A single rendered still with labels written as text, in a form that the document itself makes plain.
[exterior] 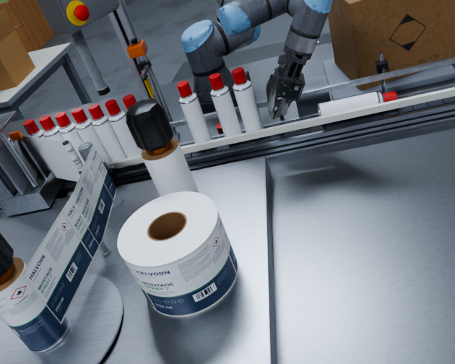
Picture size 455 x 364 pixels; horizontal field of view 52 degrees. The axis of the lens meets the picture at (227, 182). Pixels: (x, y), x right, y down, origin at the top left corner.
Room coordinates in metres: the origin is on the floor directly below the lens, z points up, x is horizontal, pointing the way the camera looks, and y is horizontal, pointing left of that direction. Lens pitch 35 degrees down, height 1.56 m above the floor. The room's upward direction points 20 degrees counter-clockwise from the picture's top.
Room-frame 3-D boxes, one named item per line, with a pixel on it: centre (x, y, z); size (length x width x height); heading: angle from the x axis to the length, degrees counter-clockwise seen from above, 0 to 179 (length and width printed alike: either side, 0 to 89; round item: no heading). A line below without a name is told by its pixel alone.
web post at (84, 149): (1.06, 0.30, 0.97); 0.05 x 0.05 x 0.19
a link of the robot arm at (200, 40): (1.53, -0.08, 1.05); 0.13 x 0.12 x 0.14; 104
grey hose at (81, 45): (1.34, 0.25, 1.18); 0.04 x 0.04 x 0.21
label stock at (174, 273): (0.70, 0.14, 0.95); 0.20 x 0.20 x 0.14
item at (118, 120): (1.23, 0.23, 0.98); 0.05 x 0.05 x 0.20
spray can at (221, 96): (1.16, -0.06, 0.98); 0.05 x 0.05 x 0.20
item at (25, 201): (1.22, 0.55, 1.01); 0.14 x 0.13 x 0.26; 76
